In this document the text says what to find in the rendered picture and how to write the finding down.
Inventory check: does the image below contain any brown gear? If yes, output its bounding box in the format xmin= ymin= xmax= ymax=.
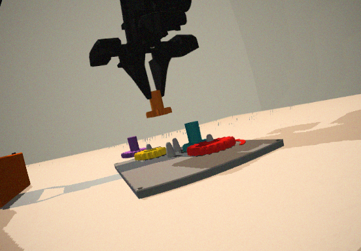
xmin=146 ymin=90 xmax=172 ymax=118

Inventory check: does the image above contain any purple gear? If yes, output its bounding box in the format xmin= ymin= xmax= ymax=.
xmin=121 ymin=136 xmax=146 ymax=158

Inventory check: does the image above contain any red gear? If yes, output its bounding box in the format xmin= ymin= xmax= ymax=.
xmin=187 ymin=136 xmax=236 ymax=156

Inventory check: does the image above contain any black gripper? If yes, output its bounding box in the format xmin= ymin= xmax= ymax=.
xmin=89 ymin=6 xmax=199 ymax=99

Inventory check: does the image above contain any yellow gear with black stripe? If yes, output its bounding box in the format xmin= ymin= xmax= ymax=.
xmin=134 ymin=146 xmax=166 ymax=161

